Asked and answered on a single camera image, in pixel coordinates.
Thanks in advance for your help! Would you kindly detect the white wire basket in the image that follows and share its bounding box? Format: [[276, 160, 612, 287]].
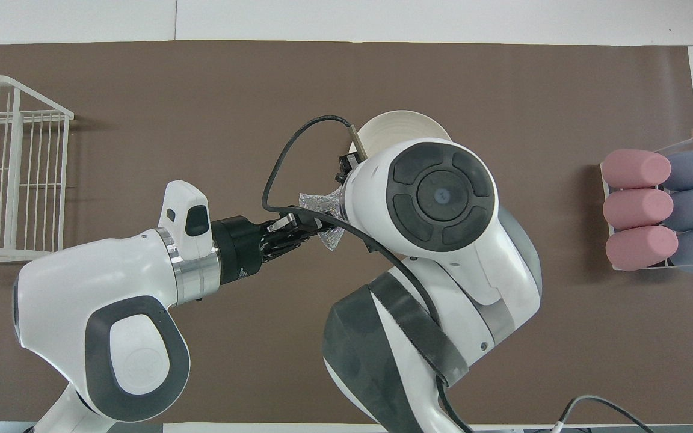
[[0, 75, 75, 263]]

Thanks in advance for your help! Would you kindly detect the grey floor cable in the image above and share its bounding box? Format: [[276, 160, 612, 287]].
[[533, 395, 657, 433]]

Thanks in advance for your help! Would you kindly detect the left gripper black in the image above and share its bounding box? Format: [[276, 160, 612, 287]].
[[211, 215, 330, 285]]

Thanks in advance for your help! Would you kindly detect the white round plate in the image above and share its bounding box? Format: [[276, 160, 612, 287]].
[[356, 111, 452, 161]]

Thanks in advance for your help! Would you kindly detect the silver mesh sponge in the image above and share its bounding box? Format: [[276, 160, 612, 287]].
[[298, 186, 347, 252]]

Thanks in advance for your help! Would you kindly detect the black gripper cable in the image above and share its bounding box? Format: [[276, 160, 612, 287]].
[[260, 116, 475, 433]]

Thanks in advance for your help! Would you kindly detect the brown table mat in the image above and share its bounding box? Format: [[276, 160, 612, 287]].
[[0, 40, 693, 425]]

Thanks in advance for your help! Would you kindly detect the pink foam cylinder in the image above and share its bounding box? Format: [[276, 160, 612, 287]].
[[601, 149, 672, 189], [605, 226, 679, 271], [603, 188, 674, 230]]

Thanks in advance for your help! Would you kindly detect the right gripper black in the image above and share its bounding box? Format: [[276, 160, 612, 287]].
[[335, 153, 363, 182]]

